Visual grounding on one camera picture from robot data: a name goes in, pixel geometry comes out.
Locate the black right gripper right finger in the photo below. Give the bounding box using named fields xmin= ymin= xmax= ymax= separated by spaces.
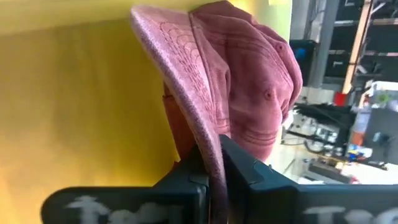
xmin=219 ymin=134 xmax=398 ymax=224

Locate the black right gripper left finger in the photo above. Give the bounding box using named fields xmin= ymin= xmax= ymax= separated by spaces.
xmin=40 ymin=146 xmax=210 ymax=224

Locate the pink corduroy cap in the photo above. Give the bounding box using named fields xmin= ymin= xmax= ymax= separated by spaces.
xmin=129 ymin=0 xmax=304 ymax=224

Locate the cluttered white workbench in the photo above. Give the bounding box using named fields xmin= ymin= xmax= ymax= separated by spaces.
xmin=281 ymin=102 xmax=398 ymax=185

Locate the red cup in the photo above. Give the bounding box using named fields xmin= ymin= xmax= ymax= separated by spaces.
xmin=334 ymin=91 xmax=349 ymax=107

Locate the yellow plastic bin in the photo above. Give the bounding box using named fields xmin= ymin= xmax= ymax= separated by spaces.
xmin=0 ymin=0 xmax=294 ymax=224

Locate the black and blue screen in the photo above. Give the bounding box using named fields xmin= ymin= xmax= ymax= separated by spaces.
xmin=289 ymin=39 xmax=315 ymax=86

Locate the light wooden pole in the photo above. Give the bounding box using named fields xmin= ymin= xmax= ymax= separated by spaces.
xmin=341 ymin=0 xmax=374 ymax=95

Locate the black storage shelf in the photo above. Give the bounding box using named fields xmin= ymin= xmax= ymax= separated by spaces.
xmin=323 ymin=0 xmax=398 ymax=83

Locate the grey metal post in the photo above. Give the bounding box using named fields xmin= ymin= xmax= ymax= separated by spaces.
xmin=309 ymin=0 xmax=340 ymax=90

